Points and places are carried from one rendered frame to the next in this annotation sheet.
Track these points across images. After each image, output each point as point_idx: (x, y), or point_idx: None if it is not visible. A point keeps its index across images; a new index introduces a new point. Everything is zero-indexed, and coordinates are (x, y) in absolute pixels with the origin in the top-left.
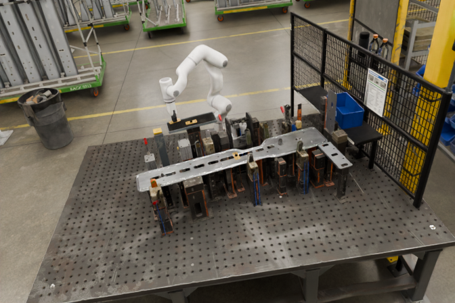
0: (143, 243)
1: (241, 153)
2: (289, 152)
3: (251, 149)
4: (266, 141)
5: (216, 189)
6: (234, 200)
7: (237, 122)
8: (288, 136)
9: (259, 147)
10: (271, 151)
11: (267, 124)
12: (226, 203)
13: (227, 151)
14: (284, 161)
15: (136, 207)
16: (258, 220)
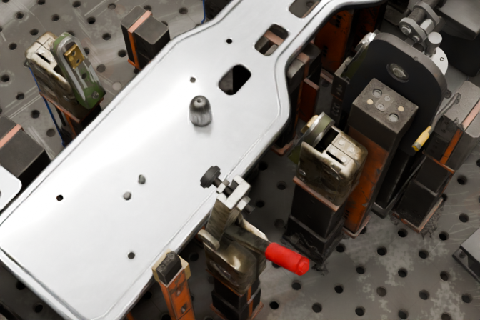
0: None
1: None
2: (133, 81)
3: (306, 26)
4: (275, 103)
5: (393, 14)
6: (297, 3)
7: None
8: (189, 185)
9: (278, 51)
10: (210, 49)
11: (306, 131)
12: None
13: None
14: (130, 28)
15: None
16: None
